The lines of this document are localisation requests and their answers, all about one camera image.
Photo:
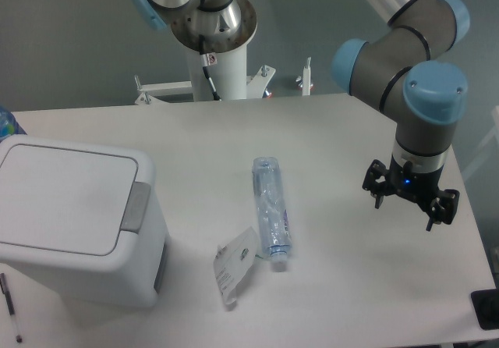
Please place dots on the clear plastic wrapper bag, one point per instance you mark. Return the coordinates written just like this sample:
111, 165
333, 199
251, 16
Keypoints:
233, 261

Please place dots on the white trash can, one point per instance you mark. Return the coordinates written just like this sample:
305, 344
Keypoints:
83, 219

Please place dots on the blue water bottle pack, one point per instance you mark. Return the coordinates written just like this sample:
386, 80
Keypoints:
9, 125

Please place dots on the black device at table edge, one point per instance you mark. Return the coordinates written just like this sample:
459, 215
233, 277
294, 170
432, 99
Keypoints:
485, 303

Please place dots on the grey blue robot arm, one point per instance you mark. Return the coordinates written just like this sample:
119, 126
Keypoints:
401, 77

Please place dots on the black white pen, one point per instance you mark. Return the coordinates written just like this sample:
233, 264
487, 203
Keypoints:
11, 309

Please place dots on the crushed clear plastic bottle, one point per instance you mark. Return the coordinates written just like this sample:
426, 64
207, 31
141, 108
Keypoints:
275, 238

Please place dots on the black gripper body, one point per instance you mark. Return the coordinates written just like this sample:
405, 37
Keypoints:
419, 188

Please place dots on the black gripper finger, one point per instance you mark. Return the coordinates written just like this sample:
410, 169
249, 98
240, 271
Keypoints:
375, 181
443, 208

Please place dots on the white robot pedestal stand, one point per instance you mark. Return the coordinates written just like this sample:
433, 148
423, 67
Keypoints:
212, 77

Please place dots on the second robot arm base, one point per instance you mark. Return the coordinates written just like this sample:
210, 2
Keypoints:
204, 26

